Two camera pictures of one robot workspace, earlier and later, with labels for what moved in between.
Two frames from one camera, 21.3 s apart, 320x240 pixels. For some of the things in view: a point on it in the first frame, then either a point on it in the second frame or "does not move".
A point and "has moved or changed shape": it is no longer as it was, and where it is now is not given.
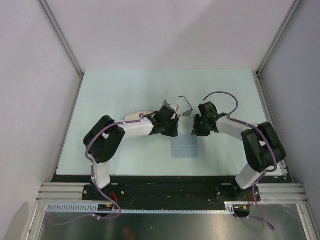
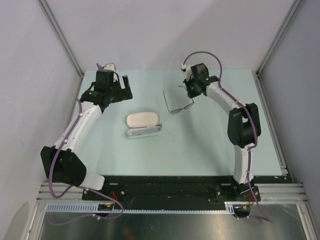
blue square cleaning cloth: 184,146 has moved or changed shape
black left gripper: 174,131 to 123,94
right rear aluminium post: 279,36 does not move
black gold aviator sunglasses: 188,113 to 175,111
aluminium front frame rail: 72,192 does not move
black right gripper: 196,130 to 187,82
